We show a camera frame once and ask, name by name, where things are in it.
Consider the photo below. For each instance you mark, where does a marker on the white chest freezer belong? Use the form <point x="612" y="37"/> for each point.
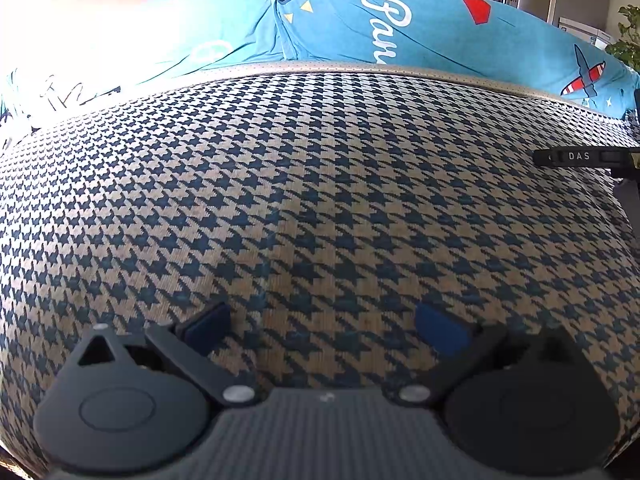
<point x="585" y="30"/>

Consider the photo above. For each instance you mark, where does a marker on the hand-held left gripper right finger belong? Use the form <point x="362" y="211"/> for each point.
<point x="442" y="331"/>

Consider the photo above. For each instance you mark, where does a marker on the houndstooth blanket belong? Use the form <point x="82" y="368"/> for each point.
<point x="300" y="185"/>

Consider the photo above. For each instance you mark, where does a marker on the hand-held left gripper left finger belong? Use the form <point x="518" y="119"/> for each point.
<point x="205" y="329"/>

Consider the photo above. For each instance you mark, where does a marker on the green potted plant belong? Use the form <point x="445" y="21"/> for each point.
<point x="627" y="40"/>

